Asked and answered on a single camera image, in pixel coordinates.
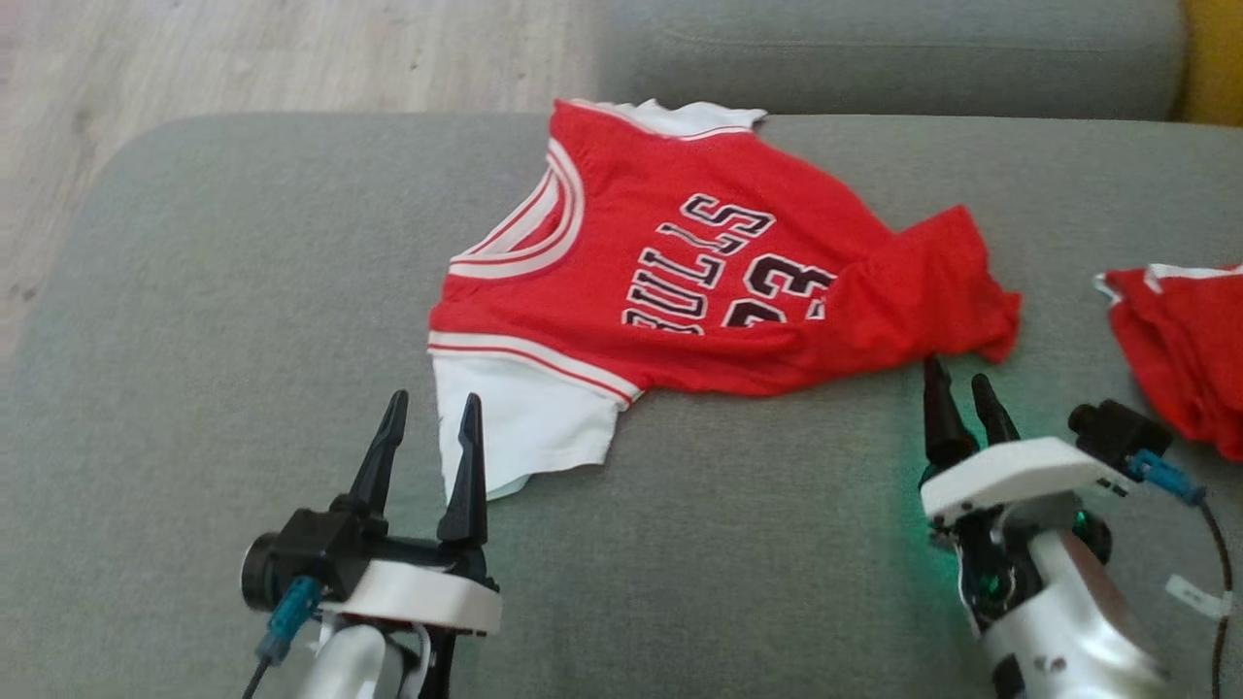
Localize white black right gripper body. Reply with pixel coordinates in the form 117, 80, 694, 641
920, 437, 1132, 622

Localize small grey sofa cushion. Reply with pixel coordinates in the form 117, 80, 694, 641
592, 0, 1188, 122

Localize left cable with teal plug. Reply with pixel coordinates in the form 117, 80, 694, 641
241, 575, 323, 699

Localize yellow upholstered cushion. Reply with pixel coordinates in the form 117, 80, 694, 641
1180, 0, 1243, 125

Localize red Bulls basketball jersey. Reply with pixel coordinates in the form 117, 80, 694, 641
427, 97, 1023, 503

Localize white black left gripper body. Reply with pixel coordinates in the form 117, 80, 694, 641
320, 539, 503, 637

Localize right cable with teal plug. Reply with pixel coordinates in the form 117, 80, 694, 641
1126, 449, 1236, 699

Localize red shorts with white stripes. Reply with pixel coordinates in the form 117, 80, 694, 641
1095, 262, 1243, 462

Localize cable with teal plug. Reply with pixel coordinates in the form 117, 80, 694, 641
1126, 449, 1236, 699
241, 575, 323, 699

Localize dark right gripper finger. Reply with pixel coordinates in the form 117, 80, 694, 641
923, 357, 980, 469
971, 374, 1021, 448

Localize large grey sofa seat cushion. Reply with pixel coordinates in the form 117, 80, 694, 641
0, 112, 1243, 699

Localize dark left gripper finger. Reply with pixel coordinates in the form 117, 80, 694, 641
437, 393, 488, 547
345, 390, 410, 516

